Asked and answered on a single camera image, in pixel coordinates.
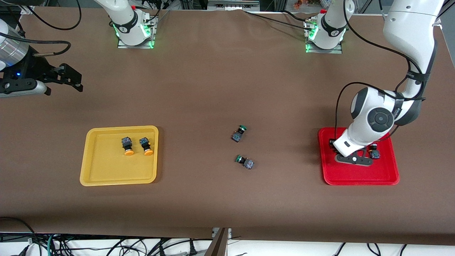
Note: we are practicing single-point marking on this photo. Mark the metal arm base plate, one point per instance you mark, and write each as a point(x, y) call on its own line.
point(332, 50)
point(135, 46)

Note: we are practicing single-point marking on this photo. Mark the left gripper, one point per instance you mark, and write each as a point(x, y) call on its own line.
point(374, 153)

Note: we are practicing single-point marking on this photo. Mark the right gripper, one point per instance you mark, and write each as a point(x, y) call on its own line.
point(35, 69)

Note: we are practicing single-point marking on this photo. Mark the small metal bracket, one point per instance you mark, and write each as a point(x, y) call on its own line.
point(229, 233)

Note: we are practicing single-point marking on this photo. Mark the aluminium frame bar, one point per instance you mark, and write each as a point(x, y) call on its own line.
point(233, 4)

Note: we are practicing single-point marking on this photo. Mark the brown wooden beam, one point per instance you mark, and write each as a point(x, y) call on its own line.
point(217, 247)

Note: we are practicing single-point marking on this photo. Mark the yellow plastic tray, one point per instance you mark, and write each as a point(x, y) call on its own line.
point(106, 167)

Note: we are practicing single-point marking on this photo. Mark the green push button switch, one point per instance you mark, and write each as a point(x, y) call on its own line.
point(249, 164)
point(236, 137)

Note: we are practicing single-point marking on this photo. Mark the yellow push button switch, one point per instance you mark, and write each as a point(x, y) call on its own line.
point(148, 152)
point(128, 152)

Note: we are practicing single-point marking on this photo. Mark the brown table cover sheet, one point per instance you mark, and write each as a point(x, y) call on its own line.
point(227, 89)

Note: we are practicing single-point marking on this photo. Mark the red push button switch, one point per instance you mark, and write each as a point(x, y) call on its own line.
point(374, 154)

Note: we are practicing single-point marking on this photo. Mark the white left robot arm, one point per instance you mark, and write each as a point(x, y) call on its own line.
point(408, 28)

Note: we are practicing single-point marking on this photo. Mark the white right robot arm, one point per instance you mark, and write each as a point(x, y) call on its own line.
point(124, 21)

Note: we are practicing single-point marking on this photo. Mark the red plastic tray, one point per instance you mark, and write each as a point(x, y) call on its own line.
point(355, 176)

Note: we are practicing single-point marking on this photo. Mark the black plug under table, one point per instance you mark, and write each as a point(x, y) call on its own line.
point(192, 249)

